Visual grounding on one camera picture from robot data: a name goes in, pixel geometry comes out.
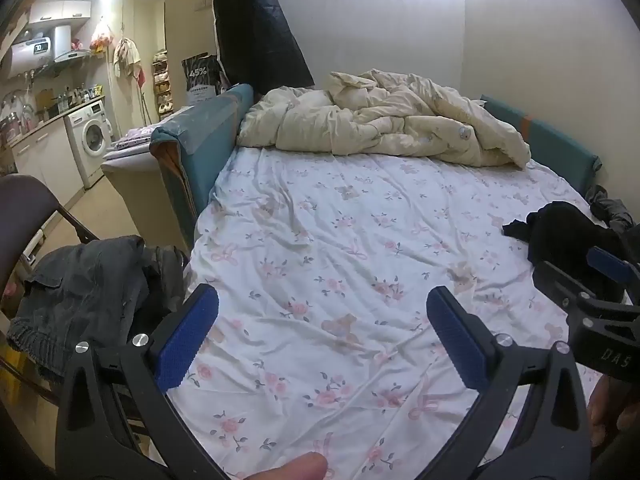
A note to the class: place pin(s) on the range hood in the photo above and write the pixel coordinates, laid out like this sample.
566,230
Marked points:
72,55

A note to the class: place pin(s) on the black wall poster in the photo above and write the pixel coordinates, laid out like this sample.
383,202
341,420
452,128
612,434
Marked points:
200,77

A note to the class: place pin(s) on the white wall cabinet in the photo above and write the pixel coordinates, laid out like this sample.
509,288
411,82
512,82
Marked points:
60,11

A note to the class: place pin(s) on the cream duvet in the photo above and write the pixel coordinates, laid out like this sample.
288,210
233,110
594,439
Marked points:
380,120

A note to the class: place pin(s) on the shoe rack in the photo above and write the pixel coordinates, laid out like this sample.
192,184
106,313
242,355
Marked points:
161,90

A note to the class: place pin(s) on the folded pink cloth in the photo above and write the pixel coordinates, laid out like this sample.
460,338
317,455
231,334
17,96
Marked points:
132,140

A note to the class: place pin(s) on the white washing machine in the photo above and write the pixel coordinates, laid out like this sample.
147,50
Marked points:
90,140

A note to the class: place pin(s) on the person's right hand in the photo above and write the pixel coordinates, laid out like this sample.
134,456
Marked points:
602,410

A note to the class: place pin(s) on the pink plastic bag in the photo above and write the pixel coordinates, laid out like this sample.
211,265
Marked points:
102,37

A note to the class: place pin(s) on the white floral bed sheet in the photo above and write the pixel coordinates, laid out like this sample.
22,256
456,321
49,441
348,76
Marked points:
350,240

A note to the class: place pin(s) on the dark grey crumpled cloth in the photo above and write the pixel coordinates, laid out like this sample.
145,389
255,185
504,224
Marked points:
612,210

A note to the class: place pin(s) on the kitchen counter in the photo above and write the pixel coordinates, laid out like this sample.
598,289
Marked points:
45,155

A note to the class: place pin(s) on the grey denim jeans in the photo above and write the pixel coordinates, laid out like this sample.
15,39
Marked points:
85,290

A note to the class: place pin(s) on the black pants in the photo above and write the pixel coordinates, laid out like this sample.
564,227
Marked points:
560,232

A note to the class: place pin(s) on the brown folding chair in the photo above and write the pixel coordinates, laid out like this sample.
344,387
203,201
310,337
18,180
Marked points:
20,220

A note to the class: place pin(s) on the hanging cream cloth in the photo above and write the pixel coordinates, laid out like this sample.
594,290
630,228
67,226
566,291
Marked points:
125,55

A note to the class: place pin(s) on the row of bottles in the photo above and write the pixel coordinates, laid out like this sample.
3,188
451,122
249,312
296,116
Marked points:
75,96

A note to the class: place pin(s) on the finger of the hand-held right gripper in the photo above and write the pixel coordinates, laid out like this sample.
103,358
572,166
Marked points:
607,262
555,282

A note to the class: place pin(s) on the person's left hand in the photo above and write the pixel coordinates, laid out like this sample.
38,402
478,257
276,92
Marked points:
290,467

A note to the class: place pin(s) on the dark hanging curtain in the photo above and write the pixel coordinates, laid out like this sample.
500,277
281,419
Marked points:
255,35

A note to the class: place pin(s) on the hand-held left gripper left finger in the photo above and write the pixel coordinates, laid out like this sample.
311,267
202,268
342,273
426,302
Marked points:
187,340

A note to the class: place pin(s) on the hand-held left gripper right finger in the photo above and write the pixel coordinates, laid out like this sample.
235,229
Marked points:
460,340

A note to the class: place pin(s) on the white water heater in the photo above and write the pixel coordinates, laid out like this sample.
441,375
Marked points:
30,52

